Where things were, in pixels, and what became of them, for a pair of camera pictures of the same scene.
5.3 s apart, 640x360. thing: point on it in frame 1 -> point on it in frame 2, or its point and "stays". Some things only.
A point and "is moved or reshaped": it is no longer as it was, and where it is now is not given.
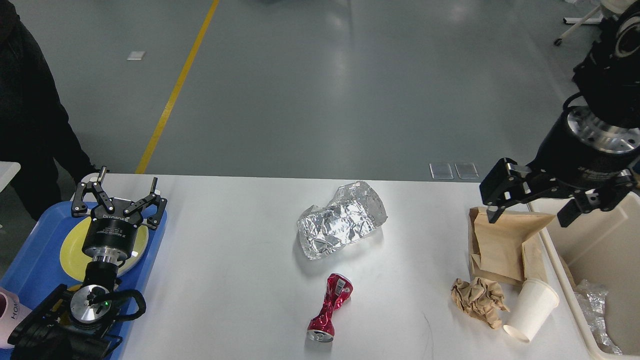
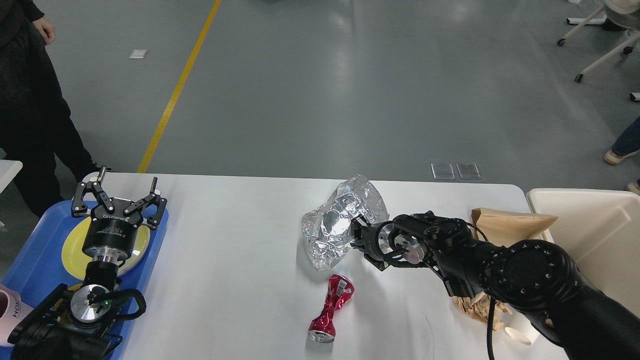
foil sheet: (354, 212) is moved or reshaped
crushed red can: (339, 290) stays
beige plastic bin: (603, 246) stays
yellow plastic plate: (74, 260) stays
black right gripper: (582, 153) -> (374, 238)
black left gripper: (111, 237) stays
